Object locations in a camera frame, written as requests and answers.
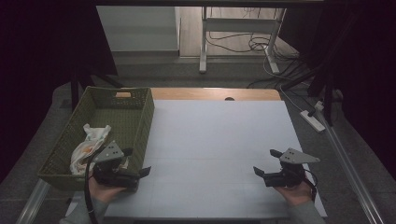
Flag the tangle of floor cables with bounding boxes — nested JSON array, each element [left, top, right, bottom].
[[206, 7, 312, 113]]

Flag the aluminium rail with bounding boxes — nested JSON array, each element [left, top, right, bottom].
[[15, 178, 50, 224], [317, 111, 386, 224]]

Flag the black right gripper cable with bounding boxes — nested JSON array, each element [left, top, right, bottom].
[[303, 169, 318, 202]]

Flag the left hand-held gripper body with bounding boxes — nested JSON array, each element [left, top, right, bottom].
[[92, 140, 141, 189]]

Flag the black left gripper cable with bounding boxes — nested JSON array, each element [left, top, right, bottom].
[[83, 153, 101, 224]]

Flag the white power strip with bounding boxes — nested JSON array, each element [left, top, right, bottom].
[[299, 109, 326, 133]]

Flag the grey platform step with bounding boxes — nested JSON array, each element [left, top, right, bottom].
[[96, 6, 181, 59]]

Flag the green woven basket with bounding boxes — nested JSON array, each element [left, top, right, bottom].
[[37, 86, 156, 192]]

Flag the person's left hand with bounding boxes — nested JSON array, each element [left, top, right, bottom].
[[88, 175, 127, 204]]

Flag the white table mat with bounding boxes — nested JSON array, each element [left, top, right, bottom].
[[104, 99, 328, 218]]

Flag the person's right hand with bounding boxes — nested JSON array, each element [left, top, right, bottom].
[[274, 178, 316, 207]]

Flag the white patterned cloth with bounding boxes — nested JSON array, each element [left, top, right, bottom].
[[69, 123, 130, 175]]

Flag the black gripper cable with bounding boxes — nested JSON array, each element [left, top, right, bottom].
[[303, 169, 318, 202], [83, 153, 101, 224]]

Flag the white metal desk frame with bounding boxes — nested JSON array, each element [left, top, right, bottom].
[[199, 7, 288, 75]]

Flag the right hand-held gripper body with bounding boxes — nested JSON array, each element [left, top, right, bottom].
[[263, 147, 321, 189]]

